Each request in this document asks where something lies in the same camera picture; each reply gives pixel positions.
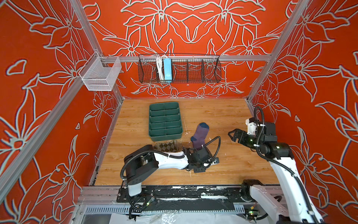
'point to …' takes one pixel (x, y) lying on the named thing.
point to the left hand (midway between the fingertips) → (204, 161)
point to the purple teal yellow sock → (198, 139)
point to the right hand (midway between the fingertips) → (233, 134)
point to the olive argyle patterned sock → (171, 146)
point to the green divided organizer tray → (164, 121)
